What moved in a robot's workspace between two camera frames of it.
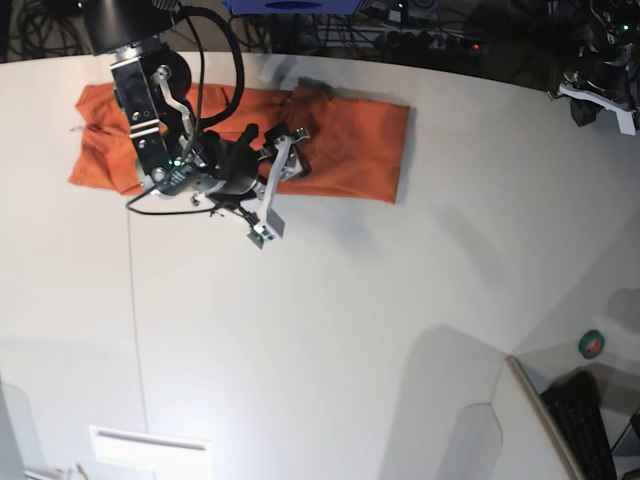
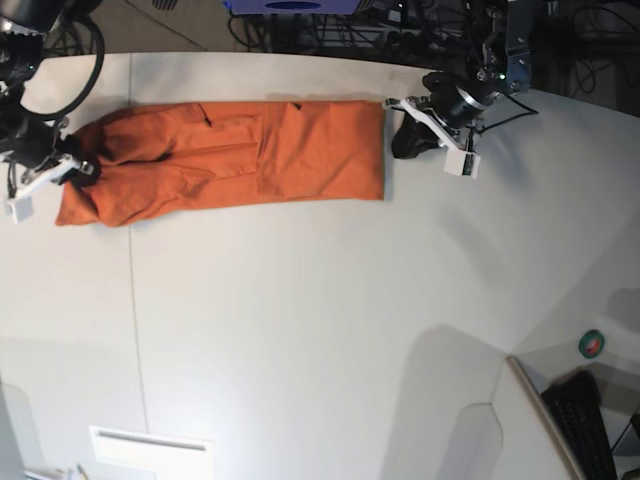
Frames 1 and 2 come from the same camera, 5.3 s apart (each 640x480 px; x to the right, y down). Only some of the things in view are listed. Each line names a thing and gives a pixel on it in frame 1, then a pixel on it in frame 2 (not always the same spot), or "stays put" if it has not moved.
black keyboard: x=574 y=402 stays put
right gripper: x=614 y=75 → x=456 y=104
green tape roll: x=591 y=344 stays put
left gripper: x=230 y=166 → x=35 y=143
